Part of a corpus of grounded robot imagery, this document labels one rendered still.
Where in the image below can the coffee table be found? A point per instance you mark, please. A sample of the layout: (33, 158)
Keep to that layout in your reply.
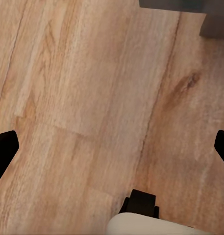
(213, 24)

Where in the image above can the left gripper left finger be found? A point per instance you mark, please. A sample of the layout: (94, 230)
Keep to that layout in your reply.
(9, 145)

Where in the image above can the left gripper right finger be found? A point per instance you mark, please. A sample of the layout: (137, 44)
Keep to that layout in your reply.
(219, 143)

